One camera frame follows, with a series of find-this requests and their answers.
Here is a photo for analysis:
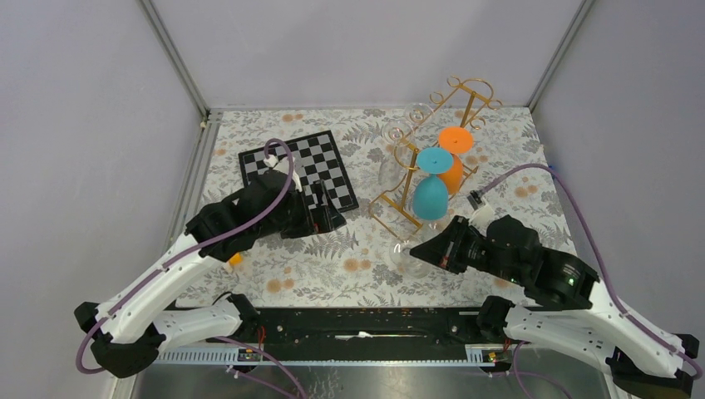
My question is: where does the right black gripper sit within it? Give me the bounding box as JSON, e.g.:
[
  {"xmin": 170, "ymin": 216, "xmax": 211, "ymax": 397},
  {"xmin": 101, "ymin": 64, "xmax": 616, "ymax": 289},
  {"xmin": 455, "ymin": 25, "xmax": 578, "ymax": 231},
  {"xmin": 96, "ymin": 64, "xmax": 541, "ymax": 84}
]
[{"xmin": 408, "ymin": 214, "xmax": 524, "ymax": 283}]

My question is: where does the teal wine glass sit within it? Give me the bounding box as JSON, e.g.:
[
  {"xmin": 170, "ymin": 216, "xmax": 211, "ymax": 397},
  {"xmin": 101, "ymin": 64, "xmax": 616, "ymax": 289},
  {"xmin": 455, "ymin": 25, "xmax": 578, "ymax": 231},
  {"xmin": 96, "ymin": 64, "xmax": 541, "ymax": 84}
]
[{"xmin": 412, "ymin": 147, "xmax": 452, "ymax": 220}]

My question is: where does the floral table mat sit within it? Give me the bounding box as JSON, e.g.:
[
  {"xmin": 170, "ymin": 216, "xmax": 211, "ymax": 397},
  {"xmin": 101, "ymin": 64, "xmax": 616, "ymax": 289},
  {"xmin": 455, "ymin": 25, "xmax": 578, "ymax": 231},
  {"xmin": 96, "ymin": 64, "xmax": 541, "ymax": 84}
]
[{"xmin": 176, "ymin": 107, "xmax": 574, "ymax": 308}]

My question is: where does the gold wire glass rack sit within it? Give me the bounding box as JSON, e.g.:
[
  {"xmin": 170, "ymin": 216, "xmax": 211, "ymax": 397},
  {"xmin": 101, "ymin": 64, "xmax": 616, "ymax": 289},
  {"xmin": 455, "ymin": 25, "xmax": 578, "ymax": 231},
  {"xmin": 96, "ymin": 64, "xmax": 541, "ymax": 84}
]
[{"xmin": 367, "ymin": 76, "xmax": 502, "ymax": 241}]

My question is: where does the black white chessboard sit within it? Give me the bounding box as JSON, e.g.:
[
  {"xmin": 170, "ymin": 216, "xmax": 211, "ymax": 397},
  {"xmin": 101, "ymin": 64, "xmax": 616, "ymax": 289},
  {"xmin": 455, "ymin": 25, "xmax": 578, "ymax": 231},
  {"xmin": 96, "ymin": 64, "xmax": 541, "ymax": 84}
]
[{"xmin": 238, "ymin": 131, "xmax": 359, "ymax": 213}]

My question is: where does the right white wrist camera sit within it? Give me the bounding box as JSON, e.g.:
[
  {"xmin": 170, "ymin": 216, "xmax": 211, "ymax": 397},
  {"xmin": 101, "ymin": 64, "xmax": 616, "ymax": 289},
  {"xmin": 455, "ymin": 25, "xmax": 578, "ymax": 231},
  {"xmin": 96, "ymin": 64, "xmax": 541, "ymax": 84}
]
[{"xmin": 466, "ymin": 190, "xmax": 495, "ymax": 228}]

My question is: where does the short clear glass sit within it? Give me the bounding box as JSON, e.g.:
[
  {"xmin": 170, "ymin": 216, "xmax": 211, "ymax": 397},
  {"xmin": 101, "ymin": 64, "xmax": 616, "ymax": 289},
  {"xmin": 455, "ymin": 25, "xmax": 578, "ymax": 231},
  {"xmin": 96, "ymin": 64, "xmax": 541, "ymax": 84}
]
[{"xmin": 426, "ymin": 219, "xmax": 445, "ymax": 234}]

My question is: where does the colourful toy block house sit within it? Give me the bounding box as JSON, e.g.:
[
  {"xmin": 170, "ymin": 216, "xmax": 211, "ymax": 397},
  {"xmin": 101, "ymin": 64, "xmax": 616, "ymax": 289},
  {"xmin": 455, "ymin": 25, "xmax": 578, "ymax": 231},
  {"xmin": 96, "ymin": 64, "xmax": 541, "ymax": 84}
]
[{"xmin": 227, "ymin": 254, "xmax": 243, "ymax": 268}]

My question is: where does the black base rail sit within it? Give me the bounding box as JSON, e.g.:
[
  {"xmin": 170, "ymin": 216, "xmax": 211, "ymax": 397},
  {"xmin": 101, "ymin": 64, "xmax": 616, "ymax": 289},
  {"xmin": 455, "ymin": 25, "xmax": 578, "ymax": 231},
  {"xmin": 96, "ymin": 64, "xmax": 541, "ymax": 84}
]
[{"xmin": 181, "ymin": 305, "xmax": 530, "ymax": 365}]

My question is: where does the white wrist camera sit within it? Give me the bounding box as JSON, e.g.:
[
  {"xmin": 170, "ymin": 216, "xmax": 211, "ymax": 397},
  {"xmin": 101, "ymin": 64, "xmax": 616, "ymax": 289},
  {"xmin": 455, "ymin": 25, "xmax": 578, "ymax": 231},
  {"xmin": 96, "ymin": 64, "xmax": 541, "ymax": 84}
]
[
  {"xmin": 466, "ymin": 190, "xmax": 495, "ymax": 228},
  {"xmin": 264, "ymin": 155, "xmax": 303, "ymax": 192}
]

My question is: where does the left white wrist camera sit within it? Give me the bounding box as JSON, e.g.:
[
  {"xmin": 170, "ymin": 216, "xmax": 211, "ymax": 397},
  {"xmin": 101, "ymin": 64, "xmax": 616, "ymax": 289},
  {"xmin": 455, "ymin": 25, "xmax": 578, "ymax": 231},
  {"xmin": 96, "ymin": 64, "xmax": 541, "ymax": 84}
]
[{"xmin": 264, "ymin": 155, "xmax": 303, "ymax": 192}]

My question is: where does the tall clear flute glass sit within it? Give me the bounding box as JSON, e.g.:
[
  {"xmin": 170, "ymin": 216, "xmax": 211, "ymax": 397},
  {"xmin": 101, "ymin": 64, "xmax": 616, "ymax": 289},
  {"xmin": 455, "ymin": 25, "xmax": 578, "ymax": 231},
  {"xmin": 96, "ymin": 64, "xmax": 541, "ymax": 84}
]
[{"xmin": 403, "ymin": 102, "xmax": 435, "ymax": 128}]

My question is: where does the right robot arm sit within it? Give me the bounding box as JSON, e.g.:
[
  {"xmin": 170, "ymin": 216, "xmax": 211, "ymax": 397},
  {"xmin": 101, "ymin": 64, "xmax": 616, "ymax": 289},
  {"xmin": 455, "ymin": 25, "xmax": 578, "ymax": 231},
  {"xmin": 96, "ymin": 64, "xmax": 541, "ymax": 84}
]
[{"xmin": 410, "ymin": 216, "xmax": 699, "ymax": 398}]

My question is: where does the orange wine glass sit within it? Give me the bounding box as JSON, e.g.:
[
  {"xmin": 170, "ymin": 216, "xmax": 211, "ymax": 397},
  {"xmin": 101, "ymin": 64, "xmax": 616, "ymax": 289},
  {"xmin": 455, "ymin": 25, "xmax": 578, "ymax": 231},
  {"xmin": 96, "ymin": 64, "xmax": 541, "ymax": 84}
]
[{"xmin": 438, "ymin": 126, "xmax": 475, "ymax": 195}]

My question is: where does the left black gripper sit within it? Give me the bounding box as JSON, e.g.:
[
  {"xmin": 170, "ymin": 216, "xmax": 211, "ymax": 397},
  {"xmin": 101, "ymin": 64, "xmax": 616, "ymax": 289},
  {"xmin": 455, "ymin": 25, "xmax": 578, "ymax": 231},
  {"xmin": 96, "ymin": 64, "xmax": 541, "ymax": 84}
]
[{"xmin": 258, "ymin": 180, "xmax": 346, "ymax": 239}]

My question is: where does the round clear wine glass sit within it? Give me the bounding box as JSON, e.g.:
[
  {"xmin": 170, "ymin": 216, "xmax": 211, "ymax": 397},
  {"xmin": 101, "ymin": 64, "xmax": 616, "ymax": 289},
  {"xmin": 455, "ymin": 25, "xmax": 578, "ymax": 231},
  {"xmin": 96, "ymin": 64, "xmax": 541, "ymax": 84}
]
[{"xmin": 388, "ymin": 236, "xmax": 431, "ymax": 278}]

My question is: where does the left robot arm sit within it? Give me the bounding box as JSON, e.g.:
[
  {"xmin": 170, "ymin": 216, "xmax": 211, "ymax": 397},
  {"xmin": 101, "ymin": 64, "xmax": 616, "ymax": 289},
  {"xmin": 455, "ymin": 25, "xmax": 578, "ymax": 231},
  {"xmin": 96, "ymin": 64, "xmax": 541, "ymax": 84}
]
[{"xmin": 74, "ymin": 170, "xmax": 347, "ymax": 378}]

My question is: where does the clear champagne flute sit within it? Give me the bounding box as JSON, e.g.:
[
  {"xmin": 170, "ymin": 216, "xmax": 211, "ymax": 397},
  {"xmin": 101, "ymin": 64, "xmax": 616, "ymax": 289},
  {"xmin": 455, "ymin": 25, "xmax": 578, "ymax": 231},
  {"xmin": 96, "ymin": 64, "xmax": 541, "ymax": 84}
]
[{"xmin": 377, "ymin": 120, "xmax": 412, "ymax": 190}]

